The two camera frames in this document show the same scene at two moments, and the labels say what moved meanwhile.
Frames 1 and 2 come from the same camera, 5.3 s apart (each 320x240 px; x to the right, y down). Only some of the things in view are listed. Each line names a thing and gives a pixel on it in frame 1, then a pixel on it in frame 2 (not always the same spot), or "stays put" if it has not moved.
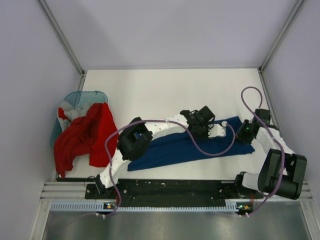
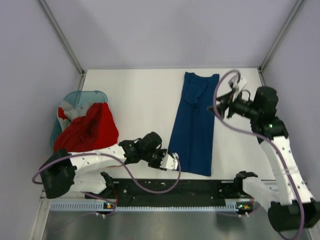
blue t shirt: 180,147 -> 192,140
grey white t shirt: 71,112 stays put
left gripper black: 205,135 -> 163,153
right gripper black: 240,135 -> 227,99
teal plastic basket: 80,100 stays put
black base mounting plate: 179,192 stays put
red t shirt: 86,134 stays put
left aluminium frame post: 65,41 stays put
